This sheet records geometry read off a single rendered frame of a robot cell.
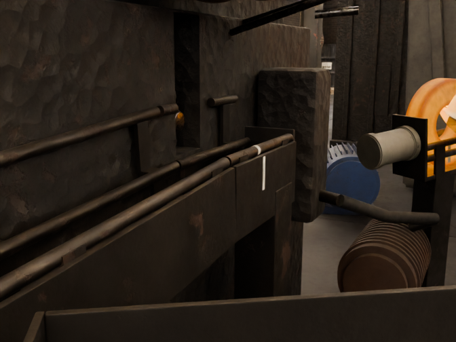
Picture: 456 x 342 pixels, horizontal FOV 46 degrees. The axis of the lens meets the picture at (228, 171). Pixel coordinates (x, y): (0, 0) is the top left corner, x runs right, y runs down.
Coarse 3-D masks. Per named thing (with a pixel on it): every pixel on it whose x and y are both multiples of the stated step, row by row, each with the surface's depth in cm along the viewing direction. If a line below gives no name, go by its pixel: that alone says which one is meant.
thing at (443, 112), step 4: (452, 100) 90; (452, 104) 90; (444, 108) 93; (448, 108) 91; (452, 108) 90; (440, 112) 92; (444, 112) 91; (448, 112) 91; (452, 112) 90; (444, 116) 91; (448, 116) 90; (452, 116) 90; (444, 120) 91
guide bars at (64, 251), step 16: (272, 144) 67; (224, 160) 56; (240, 160) 58; (192, 176) 50; (208, 176) 52; (160, 192) 46; (176, 192) 47; (128, 208) 42; (144, 208) 43; (112, 224) 40; (128, 224) 41; (80, 240) 37; (96, 240) 38; (48, 256) 34; (64, 256) 35; (16, 272) 32; (32, 272) 33; (0, 288) 31; (16, 288) 32
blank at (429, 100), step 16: (432, 80) 93; (448, 80) 91; (416, 96) 92; (432, 96) 90; (448, 96) 92; (416, 112) 90; (432, 112) 91; (432, 128) 91; (448, 128) 97; (448, 160) 95
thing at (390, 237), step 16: (368, 224) 99; (384, 224) 93; (400, 224) 93; (368, 240) 85; (384, 240) 85; (400, 240) 86; (416, 240) 90; (352, 256) 85; (368, 256) 83; (384, 256) 82; (400, 256) 82; (416, 256) 85; (352, 272) 84; (368, 272) 83; (384, 272) 82; (400, 272) 81; (416, 272) 82; (352, 288) 85; (368, 288) 84; (384, 288) 82
